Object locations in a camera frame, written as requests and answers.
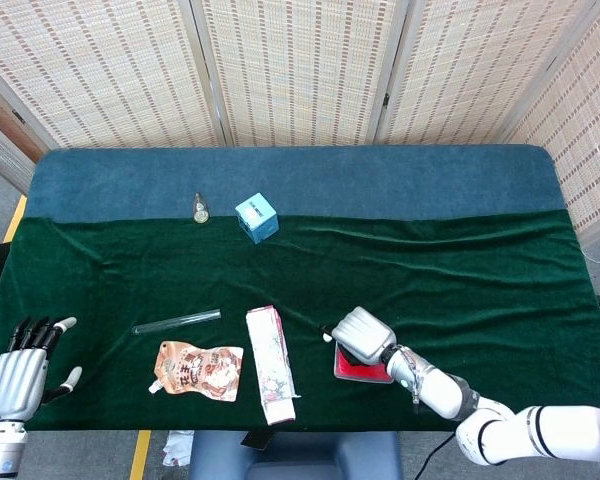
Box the floral paper carton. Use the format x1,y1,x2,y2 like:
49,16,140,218
245,305,302,427

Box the black floor cable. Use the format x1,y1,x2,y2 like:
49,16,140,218
419,432,456,480

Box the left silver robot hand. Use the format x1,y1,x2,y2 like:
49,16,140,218
0,315,84,426

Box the woven bamboo screen panel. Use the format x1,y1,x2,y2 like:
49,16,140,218
0,112,36,194
0,0,229,151
374,0,599,146
502,0,600,246
189,0,411,148

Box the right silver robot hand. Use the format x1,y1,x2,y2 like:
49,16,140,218
319,306,399,369

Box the red ink pad clear case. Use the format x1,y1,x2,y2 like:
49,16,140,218
332,342,396,385

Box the dark green velvet cloth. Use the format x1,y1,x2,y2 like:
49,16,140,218
0,208,600,434

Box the white crumpled rag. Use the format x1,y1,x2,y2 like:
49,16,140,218
162,430,195,467

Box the clear glass tube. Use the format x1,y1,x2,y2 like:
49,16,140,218
131,309,222,336

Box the blue robot base cover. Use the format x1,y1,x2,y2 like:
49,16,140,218
188,429,404,480

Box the light blue cube box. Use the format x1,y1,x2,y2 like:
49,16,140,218
234,193,280,245

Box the peanut butter spout pouch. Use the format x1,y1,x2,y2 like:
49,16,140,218
148,340,245,403

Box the blue table cloth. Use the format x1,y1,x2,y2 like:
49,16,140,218
25,144,567,224

